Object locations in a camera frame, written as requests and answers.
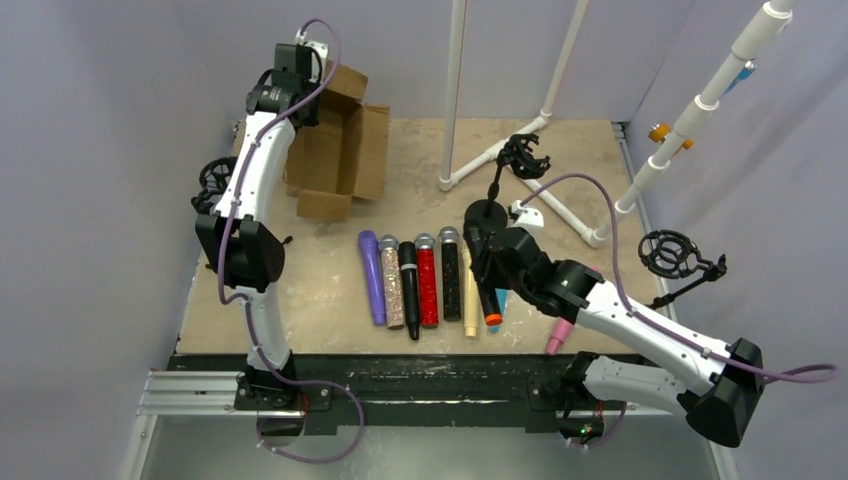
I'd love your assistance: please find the blue plastic microphone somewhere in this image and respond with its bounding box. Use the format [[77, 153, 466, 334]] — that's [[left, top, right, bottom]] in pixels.
[[489, 289, 509, 334]]

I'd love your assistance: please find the black round-base desk mic stand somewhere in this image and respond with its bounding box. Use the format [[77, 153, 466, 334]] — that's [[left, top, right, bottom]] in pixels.
[[463, 133, 551, 233]]

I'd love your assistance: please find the plain black microphone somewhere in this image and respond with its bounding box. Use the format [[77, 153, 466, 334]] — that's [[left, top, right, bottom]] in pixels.
[[476, 280, 503, 327]]

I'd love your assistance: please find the brown cardboard box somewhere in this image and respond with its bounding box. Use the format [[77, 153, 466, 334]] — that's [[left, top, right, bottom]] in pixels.
[[283, 65, 390, 222]]

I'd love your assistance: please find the black glitter microphone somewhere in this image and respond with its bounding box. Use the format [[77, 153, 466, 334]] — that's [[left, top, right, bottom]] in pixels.
[[438, 226, 462, 322]]

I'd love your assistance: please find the cream plastic microphone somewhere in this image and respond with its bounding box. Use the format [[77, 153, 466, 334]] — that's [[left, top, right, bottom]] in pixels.
[[461, 246, 479, 340]]

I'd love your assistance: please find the red glitter microphone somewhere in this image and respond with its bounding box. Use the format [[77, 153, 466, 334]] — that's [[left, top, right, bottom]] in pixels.
[[414, 233, 440, 329]]

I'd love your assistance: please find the pink plastic microphone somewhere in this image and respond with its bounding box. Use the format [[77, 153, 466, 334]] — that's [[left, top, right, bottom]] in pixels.
[[545, 267, 599, 356]]

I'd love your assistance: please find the black microphone with silver band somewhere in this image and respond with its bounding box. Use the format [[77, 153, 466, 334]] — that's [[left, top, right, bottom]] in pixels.
[[398, 241, 421, 341]]

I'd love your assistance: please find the black tripod mic stand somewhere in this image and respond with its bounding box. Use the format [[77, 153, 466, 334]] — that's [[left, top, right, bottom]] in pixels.
[[638, 230, 727, 310], [191, 156, 293, 246]]

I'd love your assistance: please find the silver rhinestone microphone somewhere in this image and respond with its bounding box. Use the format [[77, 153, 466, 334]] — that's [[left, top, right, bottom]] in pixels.
[[378, 235, 405, 330]]

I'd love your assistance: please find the purple plastic microphone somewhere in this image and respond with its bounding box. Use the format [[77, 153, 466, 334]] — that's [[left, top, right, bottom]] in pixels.
[[358, 230, 387, 326]]

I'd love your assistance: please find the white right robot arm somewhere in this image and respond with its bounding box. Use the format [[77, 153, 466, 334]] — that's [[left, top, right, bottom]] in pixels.
[[463, 221, 765, 448]]

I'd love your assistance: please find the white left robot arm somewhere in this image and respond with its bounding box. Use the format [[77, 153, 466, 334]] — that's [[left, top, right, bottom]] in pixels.
[[195, 41, 329, 411]]

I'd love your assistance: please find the orange clamp on pipe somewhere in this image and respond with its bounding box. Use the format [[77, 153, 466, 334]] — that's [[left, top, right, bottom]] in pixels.
[[648, 122, 694, 153]]

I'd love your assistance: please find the blue marker on pipe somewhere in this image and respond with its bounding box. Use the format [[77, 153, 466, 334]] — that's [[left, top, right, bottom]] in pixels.
[[722, 59, 758, 97]]

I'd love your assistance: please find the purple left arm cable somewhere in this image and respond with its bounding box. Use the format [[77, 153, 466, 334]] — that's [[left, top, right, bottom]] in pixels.
[[217, 18, 366, 464]]

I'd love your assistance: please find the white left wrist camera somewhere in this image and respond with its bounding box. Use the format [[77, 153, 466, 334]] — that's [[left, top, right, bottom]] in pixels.
[[295, 36, 330, 70]]

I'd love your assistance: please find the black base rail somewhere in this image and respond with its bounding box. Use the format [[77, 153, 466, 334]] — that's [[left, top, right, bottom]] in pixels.
[[168, 354, 664, 439]]

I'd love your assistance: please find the white PVC pipe frame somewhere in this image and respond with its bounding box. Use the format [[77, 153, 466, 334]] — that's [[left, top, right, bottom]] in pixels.
[[438, 0, 796, 249]]

